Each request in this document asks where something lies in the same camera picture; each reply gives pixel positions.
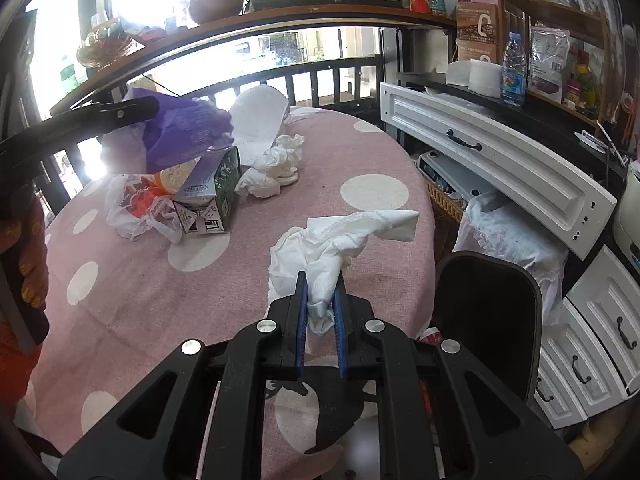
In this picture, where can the green bottle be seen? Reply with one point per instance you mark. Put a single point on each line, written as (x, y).
(66, 76)

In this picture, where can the white orange plastic bag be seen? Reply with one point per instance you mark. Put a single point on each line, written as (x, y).
(135, 205)

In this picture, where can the grey snack packet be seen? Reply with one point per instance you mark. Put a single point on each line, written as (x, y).
(549, 60)

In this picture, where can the large white tissue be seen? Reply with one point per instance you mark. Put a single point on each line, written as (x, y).
(325, 255)

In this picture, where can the ornate glass bowl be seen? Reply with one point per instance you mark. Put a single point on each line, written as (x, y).
(105, 42)

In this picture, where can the clear water bottle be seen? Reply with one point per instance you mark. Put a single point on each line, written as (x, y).
(513, 75)

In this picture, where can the wicker basket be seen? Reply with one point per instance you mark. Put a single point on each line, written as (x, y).
(445, 202)

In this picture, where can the white printer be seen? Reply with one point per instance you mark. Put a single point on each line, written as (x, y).
(629, 215)

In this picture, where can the wooden bar shelf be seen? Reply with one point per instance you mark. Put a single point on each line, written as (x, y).
(250, 22)

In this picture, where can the white drawer front panel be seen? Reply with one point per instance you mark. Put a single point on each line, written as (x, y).
(500, 165)

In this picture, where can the milk carton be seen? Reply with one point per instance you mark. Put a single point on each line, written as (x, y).
(210, 195)

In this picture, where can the brown coffee box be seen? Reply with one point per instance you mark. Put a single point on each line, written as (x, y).
(477, 35)

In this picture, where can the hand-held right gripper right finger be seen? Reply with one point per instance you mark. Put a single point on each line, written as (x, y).
(341, 330)

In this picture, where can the teal tin can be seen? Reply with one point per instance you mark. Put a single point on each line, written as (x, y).
(437, 1)

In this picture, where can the wooden rack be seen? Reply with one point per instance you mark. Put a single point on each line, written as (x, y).
(560, 17)

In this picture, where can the white drawer cabinet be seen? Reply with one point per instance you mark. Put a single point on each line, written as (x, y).
(595, 340)

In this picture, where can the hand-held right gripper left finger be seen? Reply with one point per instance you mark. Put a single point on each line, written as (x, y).
(301, 320)

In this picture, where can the dark trash bin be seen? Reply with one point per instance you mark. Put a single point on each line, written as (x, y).
(485, 310)

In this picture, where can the black railing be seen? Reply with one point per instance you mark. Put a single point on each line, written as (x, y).
(300, 77)

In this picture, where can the white tissue roll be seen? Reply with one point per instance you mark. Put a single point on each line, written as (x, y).
(480, 77)

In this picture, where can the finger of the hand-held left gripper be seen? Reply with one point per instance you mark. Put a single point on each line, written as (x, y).
(100, 116)

